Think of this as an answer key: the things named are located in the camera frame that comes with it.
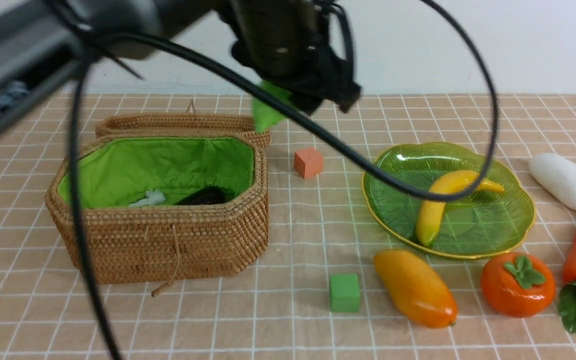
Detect black cable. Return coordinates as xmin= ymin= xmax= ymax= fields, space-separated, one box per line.
xmin=43 ymin=0 xmax=500 ymax=360

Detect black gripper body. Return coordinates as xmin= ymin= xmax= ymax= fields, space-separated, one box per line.
xmin=230 ymin=30 xmax=362 ymax=115

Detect green foam cube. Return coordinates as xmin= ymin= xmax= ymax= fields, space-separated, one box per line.
xmin=328 ymin=273 xmax=362 ymax=313

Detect woven wicker basket lid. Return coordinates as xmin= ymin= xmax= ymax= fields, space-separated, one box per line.
xmin=94 ymin=101 xmax=271 ymax=149

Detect orange foam cube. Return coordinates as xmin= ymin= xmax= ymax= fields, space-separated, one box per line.
xmin=294 ymin=146 xmax=324 ymax=179

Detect woven wicker basket green lining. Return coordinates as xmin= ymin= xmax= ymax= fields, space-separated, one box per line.
xmin=44 ymin=134 xmax=270 ymax=285

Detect purple eggplant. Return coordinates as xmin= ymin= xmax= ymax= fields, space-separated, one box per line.
xmin=174 ymin=186 xmax=227 ymax=207

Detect yellow banana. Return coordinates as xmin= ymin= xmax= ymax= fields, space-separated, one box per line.
xmin=415 ymin=169 xmax=506 ymax=247

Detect white radish green leaves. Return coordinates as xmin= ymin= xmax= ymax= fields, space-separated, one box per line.
xmin=528 ymin=153 xmax=576 ymax=211

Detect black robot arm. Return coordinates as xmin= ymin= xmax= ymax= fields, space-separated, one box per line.
xmin=0 ymin=0 xmax=361 ymax=158

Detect orange yellow mango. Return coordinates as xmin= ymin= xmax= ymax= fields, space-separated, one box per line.
xmin=372 ymin=249 xmax=458 ymax=330

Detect green glass leaf plate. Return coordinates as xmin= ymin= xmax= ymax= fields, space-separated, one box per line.
xmin=361 ymin=142 xmax=537 ymax=260

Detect orange persimmon green calyx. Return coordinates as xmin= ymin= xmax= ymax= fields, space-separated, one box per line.
xmin=480 ymin=251 xmax=556 ymax=318

